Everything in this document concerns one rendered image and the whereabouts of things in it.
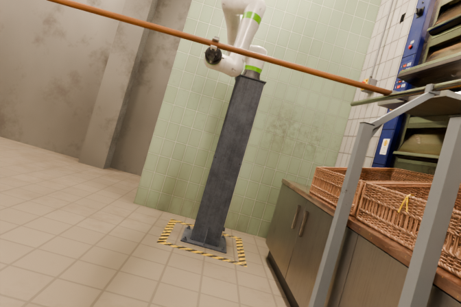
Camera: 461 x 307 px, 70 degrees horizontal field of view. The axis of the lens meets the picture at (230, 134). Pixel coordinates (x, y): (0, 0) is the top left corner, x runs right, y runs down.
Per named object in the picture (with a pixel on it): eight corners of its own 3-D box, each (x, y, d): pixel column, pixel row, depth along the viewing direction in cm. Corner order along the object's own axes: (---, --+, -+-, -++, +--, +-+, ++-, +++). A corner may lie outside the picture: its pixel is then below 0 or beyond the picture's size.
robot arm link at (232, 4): (231, 49, 252) (223, -13, 207) (251, 53, 248) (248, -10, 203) (225, 62, 246) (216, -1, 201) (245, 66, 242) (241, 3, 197)
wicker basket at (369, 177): (383, 212, 196) (396, 167, 196) (457, 244, 140) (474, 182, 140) (306, 191, 192) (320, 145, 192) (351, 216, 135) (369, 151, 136)
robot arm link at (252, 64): (242, 71, 246) (249, 47, 247) (262, 76, 242) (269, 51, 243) (238, 66, 234) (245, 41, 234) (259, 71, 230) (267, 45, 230)
